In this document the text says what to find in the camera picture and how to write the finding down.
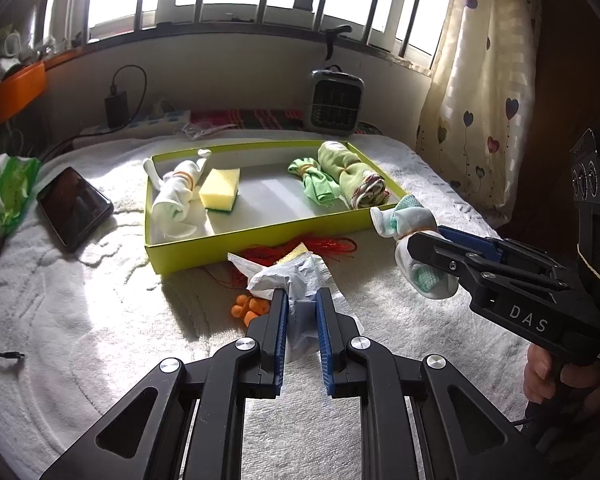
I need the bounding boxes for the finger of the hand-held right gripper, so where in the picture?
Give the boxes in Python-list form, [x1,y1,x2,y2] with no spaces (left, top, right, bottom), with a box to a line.
[437,225,566,281]
[406,231,512,292]

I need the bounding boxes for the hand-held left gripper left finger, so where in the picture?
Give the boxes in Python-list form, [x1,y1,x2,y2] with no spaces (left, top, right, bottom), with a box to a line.
[40,287,290,480]

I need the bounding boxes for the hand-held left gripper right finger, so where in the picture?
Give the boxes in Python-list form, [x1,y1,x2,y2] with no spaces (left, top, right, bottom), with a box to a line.
[315,287,546,480]

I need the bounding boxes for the orange foam balls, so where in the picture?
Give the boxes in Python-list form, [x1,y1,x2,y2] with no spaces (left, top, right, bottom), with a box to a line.
[230,294,272,328]

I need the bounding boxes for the white and teal sock bundle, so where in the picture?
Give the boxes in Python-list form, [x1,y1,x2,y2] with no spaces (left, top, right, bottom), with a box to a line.
[371,195,462,301]

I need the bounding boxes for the white wipe packet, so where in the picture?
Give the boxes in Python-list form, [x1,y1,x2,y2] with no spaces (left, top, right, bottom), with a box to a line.
[228,252,366,361]

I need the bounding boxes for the red string bundle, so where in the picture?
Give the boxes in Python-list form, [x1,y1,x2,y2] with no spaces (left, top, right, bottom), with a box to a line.
[207,234,358,288]

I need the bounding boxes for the green towel roll patterned edge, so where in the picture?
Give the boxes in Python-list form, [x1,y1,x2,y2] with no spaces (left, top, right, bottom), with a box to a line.
[317,141,392,210]

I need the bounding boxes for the yellow-green cardboard box tray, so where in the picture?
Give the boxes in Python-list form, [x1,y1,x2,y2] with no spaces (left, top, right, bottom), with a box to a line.
[144,139,410,275]

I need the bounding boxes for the light green cloth bundle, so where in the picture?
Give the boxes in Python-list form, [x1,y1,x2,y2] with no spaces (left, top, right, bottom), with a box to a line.
[287,157,342,207]

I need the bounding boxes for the yellow sponge green scrub pad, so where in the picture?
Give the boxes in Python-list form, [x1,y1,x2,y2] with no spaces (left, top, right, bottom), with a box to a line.
[199,167,241,213]

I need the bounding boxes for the white sock roll orange band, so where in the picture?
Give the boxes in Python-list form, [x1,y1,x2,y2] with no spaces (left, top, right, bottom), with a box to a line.
[143,149,212,240]

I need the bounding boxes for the person's right hand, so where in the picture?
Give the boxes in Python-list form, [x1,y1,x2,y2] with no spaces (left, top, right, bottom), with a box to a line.
[524,344,564,404]

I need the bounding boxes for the cream curtain with hearts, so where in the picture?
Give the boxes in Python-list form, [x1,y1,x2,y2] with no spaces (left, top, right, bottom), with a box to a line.
[415,0,543,226]

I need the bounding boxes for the small grey fan heater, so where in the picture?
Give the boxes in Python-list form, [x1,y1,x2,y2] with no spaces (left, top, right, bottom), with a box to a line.
[307,67,365,137]

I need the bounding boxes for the red patterned cloth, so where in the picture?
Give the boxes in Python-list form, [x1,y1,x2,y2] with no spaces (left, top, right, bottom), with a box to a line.
[190,108,381,136]

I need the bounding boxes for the clear plastic wrapper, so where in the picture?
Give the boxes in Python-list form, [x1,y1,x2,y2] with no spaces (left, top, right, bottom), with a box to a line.
[180,122,231,141]

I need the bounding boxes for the black smartphone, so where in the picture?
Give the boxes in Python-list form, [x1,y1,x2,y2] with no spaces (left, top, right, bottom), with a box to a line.
[36,166,115,253]

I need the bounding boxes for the white power strip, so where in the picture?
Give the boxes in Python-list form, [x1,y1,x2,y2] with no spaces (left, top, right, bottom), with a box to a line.
[80,109,192,136]

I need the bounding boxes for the black charger adapter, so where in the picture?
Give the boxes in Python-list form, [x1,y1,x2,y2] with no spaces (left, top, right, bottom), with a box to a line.
[104,92,129,128]

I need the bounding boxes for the green and white plastic bag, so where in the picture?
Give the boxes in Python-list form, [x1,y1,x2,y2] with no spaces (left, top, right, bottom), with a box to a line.
[0,155,42,238]

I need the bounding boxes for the orange shelf tray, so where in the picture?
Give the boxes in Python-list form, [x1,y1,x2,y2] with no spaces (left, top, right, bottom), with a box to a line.
[0,62,47,126]

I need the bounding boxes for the black window handle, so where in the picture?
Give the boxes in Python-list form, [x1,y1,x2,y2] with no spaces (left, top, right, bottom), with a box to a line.
[324,25,353,61]

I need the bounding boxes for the black charger cable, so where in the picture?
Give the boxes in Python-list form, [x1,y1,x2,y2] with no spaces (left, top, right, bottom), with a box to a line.
[0,65,148,361]

